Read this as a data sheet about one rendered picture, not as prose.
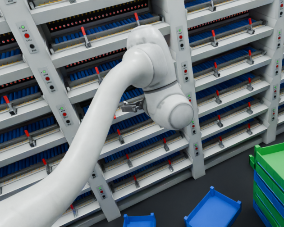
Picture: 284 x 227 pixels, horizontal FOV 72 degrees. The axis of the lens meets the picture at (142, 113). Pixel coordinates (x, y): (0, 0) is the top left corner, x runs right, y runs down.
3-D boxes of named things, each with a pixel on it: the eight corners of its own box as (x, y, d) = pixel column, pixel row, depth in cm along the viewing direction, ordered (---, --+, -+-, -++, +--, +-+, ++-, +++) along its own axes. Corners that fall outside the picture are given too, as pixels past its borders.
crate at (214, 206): (215, 250, 104) (214, 241, 101) (185, 225, 120) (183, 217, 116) (241, 210, 119) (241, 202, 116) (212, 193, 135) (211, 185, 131)
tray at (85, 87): (176, 68, 111) (176, 46, 101) (71, 104, 99) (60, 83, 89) (159, 52, 124) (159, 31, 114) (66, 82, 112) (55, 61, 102)
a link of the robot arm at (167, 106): (179, 115, 66) (167, 78, 63) (206, 125, 51) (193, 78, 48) (150, 128, 64) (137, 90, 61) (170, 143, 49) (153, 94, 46)
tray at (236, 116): (266, 111, 150) (273, 98, 140) (200, 141, 138) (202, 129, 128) (247, 96, 164) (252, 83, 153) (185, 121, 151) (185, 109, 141)
